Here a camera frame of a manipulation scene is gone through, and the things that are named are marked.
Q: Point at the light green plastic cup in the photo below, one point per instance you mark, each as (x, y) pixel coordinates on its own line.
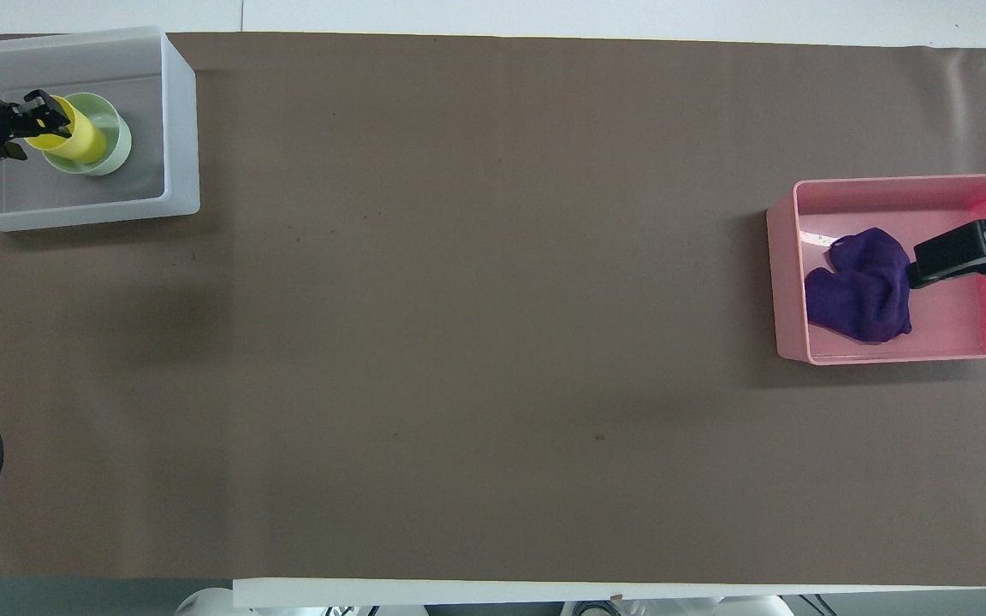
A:
(116, 137)

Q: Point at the purple cloth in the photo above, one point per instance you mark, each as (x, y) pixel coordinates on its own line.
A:
(857, 287)

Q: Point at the yellow plastic cup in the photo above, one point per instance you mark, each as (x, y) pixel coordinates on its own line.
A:
(82, 139)

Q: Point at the white paper scrap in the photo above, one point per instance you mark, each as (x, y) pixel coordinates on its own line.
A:
(816, 237)

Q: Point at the translucent white plastic box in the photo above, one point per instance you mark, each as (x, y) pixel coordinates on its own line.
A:
(176, 128)

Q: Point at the pink plastic box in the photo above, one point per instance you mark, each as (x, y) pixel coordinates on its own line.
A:
(788, 282)

